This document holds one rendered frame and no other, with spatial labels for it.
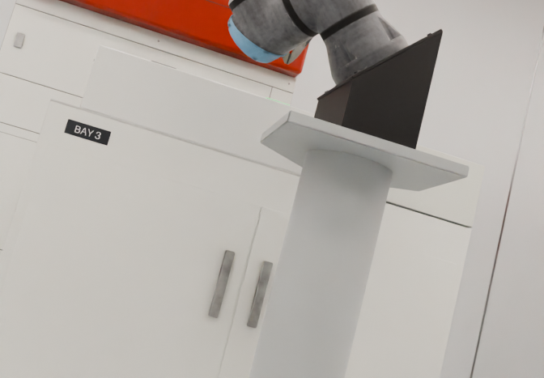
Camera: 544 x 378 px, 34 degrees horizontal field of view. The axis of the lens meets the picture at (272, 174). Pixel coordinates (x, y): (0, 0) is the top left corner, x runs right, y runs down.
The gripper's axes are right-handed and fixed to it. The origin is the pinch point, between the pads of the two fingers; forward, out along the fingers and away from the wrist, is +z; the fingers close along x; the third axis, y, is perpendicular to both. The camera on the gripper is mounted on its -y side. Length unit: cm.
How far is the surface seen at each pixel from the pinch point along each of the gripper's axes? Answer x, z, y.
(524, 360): -190, 40, 205
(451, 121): -127, -63, 206
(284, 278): -1, 51, -40
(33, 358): 35, 76, -5
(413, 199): -34.2, 23.9, -4.8
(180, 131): 19.5, 24.3, -4.5
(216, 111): 13.2, 17.8, -4.5
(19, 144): 54, 27, 58
